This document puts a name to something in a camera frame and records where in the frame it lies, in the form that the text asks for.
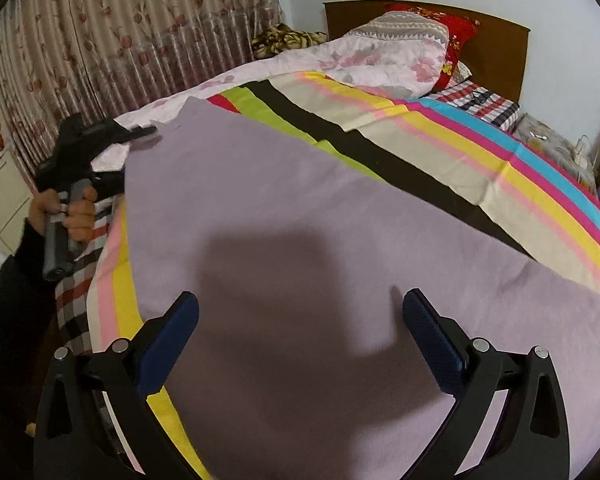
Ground white power strip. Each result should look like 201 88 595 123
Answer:
574 135 597 173

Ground person's left forearm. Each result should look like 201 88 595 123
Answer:
0 216 65 463

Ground red embroidered pillow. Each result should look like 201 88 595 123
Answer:
384 3 481 94

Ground striped colourful blanket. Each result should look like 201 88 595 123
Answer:
87 72 600 480

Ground leopard print blanket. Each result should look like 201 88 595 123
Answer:
251 23 329 59

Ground dark wooden headboard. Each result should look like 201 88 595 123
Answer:
322 0 531 104

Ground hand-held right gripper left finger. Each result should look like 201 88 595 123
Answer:
32 291 200 480

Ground pink floral quilt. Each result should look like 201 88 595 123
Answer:
91 14 452 171

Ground plaid bed sheet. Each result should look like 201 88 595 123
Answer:
54 79 522 357

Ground white door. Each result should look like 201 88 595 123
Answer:
0 104 37 257

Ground cloth covered nightstand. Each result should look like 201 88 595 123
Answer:
512 112 599 192

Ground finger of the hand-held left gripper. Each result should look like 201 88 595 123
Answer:
92 169 127 199
112 120 159 144

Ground floral brown curtain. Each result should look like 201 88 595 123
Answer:
0 0 282 197

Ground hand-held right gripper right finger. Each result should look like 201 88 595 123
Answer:
402 288 571 480

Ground person's left hand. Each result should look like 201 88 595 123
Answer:
27 186 99 246

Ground purple pants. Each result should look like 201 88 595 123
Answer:
122 97 600 480

